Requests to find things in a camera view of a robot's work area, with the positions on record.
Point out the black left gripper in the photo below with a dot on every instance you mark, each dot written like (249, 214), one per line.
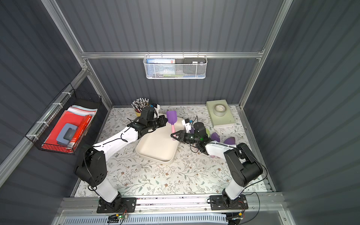
(159, 122)

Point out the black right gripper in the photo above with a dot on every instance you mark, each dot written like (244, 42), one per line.
(182, 136)

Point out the purple round shovel pink handle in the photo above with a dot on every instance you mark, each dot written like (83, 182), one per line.
(172, 119)

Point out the green shovel wooden handle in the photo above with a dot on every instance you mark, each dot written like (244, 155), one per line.
(208, 132)

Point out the purple pointed shovel pink handle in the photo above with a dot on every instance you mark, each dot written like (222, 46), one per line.
(215, 137)

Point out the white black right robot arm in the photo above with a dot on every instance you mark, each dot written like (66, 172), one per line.
(242, 164)

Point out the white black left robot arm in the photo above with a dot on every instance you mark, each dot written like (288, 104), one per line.
(91, 164)

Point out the cream plastic storage tray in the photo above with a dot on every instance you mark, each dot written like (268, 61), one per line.
(158, 146)

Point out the pale green box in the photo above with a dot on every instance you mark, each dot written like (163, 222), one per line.
(220, 122)

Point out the blue box in basket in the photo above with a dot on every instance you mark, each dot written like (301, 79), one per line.
(159, 67)

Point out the red stapler box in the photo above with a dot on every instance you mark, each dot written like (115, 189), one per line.
(79, 132)

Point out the bundle of pencils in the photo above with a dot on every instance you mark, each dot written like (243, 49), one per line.
(140, 103)

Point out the floral table mat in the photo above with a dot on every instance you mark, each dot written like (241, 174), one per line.
(189, 173)

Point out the white tape roll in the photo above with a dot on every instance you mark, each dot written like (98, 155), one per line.
(219, 110)

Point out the black device in basket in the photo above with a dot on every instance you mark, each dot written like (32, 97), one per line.
(194, 66)

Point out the red folder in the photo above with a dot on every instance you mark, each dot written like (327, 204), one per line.
(67, 117)

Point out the grey blue hole punch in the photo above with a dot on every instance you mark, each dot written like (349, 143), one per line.
(66, 134)

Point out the white vented panel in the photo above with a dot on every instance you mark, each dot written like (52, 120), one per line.
(151, 219)

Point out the small green circuit board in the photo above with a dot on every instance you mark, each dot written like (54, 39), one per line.
(117, 217)

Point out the white wire wall basket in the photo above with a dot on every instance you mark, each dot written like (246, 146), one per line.
(179, 74)

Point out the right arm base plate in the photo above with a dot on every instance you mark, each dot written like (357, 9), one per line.
(218, 203)

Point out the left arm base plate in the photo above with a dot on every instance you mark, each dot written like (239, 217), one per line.
(119, 205)

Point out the black wire side basket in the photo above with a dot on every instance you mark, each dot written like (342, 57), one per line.
(76, 101)

